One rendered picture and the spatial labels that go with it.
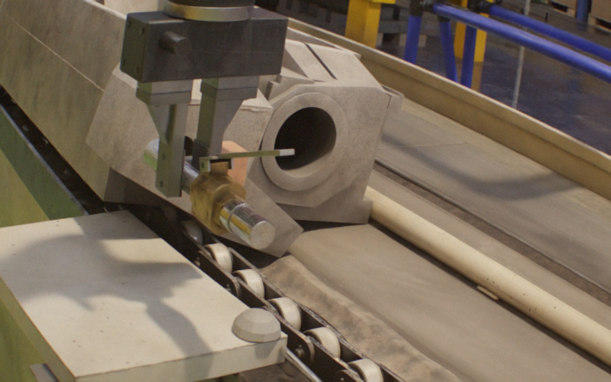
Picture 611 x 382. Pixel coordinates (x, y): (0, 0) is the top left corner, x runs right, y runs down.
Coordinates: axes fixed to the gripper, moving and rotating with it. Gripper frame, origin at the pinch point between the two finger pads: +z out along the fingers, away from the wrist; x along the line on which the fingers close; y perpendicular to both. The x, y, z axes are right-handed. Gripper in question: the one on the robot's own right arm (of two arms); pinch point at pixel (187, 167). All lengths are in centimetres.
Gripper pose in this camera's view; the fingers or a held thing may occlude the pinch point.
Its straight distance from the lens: 78.7
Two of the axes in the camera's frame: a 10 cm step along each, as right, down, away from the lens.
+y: 5.6, 3.5, -7.5
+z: -1.3, 9.3, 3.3
